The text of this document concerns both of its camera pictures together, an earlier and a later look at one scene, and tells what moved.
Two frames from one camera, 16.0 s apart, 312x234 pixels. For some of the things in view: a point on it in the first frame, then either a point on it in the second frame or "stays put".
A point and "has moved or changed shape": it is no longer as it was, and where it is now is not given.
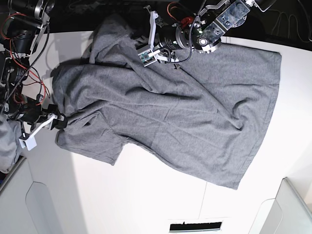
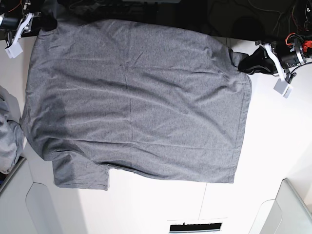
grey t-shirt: [206, 119] has moved or changed shape
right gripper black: [169, 37] → [262, 61]
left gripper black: [29, 111] → [46, 22]
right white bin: [287, 213] stays put
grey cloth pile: [10, 133] stays put
